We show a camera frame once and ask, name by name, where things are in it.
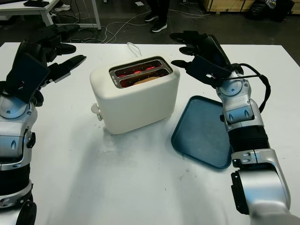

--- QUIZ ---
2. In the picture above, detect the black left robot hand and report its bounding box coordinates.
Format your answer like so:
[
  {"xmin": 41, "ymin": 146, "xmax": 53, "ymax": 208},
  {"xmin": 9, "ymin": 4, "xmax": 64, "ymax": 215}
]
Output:
[{"xmin": 14, "ymin": 23, "xmax": 87, "ymax": 86}]

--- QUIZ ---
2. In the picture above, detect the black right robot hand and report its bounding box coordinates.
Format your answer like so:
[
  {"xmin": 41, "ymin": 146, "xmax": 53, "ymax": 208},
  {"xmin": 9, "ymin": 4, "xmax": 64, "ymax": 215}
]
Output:
[{"xmin": 170, "ymin": 30, "xmax": 232, "ymax": 90}]

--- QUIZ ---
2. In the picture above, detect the person in dark trousers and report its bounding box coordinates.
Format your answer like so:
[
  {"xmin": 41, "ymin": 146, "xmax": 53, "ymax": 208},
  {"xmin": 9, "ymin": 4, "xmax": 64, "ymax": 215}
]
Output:
[{"xmin": 144, "ymin": 0, "xmax": 170, "ymax": 33}]

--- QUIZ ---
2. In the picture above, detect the brown toast slice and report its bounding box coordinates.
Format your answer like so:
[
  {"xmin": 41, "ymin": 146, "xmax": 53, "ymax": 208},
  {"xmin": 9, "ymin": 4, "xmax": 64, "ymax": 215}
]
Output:
[{"xmin": 133, "ymin": 78, "xmax": 160, "ymax": 86}]

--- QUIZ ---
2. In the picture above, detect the white two-slot toaster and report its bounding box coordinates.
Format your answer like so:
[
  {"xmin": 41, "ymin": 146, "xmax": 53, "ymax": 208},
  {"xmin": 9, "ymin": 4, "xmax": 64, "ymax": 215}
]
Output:
[{"xmin": 89, "ymin": 56, "xmax": 181, "ymax": 135}]

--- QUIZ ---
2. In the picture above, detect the wooden crate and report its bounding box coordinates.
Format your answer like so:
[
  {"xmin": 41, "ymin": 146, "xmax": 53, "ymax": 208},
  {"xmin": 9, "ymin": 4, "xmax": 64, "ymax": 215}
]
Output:
[{"xmin": 202, "ymin": 0, "xmax": 255, "ymax": 12}]

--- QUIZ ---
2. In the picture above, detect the white sneaker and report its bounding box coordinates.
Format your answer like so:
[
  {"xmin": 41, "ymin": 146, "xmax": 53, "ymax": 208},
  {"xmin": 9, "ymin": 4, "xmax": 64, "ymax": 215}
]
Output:
[{"xmin": 53, "ymin": 3, "xmax": 71, "ymax": 12}]

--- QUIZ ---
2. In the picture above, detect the white desk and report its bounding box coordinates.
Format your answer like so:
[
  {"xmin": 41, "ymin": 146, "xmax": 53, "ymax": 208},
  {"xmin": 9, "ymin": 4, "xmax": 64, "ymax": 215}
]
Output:
[{"xmin": 0, "ymin": 0, "xmax": 102, "ymax": 30}]

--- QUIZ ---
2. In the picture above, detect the black bag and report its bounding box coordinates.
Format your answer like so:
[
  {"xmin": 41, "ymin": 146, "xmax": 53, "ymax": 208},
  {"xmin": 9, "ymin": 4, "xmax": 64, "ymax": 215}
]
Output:
[{"xmin": 245, "ymin": 0, "xmax": 295, "ymax": 23}]

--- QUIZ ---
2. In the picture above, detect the black device on desk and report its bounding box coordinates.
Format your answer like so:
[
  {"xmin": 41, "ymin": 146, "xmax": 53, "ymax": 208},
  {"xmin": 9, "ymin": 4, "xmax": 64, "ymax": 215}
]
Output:
[{"xmin": 24, "ymin": 0, "xmax": 49, "ymax": 7}]

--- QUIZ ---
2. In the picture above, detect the dark blue plastic tray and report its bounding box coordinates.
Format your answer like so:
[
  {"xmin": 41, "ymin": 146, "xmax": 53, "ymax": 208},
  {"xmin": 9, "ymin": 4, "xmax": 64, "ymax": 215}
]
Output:
[{"xmin": 171, "ymin": 95, "xmax": 233, "ymax": 170}]

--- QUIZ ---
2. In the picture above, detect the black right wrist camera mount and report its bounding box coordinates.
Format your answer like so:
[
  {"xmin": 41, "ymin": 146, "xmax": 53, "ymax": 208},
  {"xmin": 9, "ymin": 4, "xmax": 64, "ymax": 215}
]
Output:
[{"xmin": 187, "ymin": 55, "xmax": 230, "ymax": 82}]

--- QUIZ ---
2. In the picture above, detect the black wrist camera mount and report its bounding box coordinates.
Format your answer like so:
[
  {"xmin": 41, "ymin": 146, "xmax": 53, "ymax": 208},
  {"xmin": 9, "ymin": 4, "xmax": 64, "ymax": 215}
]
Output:
[
  {"xmin": 6, "ymin": 53, "xmax": 51, "ymax": 103},
  {"xmin": 187, "ymin": 55, "xmax": 230, "ymax": 82}
]

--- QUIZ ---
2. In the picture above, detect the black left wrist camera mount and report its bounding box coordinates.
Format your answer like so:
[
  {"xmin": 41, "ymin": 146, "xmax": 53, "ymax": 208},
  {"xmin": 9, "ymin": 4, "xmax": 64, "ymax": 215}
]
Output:
[{"xmin": 6, "ymin": 53, "xmax": 51, "ymax": 103}]

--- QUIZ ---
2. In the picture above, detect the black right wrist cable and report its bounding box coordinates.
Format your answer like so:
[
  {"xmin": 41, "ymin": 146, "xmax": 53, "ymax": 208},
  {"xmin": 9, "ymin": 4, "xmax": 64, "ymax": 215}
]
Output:
[{"xmin": 236, "ymin": 63, "xmax": 270, "ymax": 111}]

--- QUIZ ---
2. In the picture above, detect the white toaster power cord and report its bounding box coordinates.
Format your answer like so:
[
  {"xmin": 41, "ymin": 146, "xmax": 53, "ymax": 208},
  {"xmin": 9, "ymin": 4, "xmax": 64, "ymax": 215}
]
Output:
[{"xmin": 126, "ymin": 42, "xmax": 143, "ymax": 58}]

